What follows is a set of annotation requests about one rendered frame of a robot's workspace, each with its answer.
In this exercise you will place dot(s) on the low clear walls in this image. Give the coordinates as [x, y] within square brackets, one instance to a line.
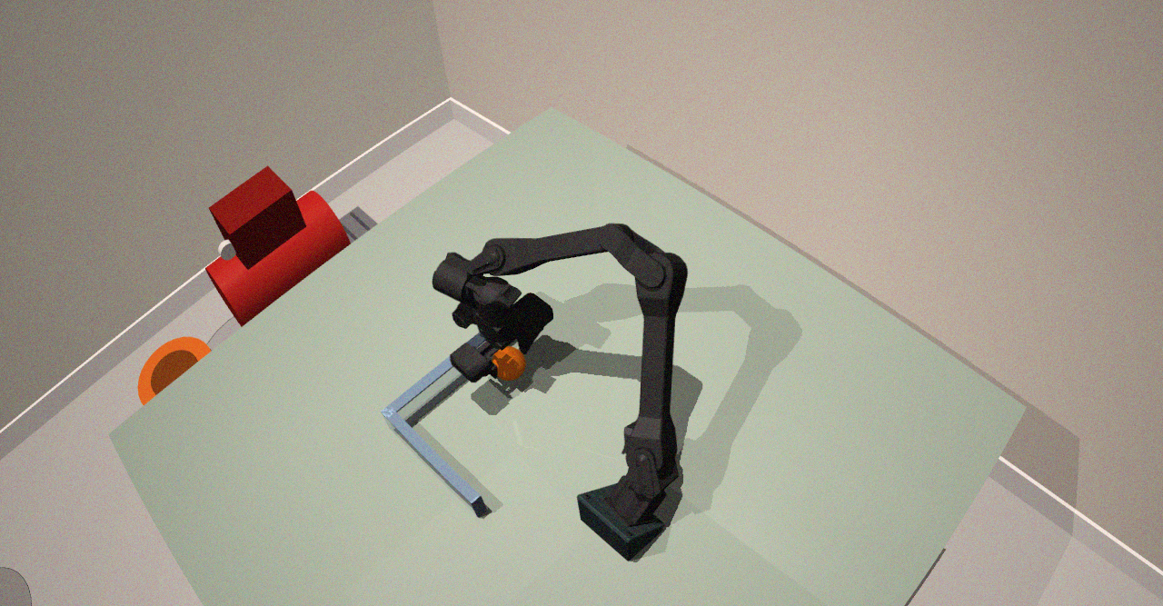
[421, 404]

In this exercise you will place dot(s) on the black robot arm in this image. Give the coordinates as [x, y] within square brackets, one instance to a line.
[650, 442]

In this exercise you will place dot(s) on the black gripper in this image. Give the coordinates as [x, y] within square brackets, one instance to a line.
[528, 318]

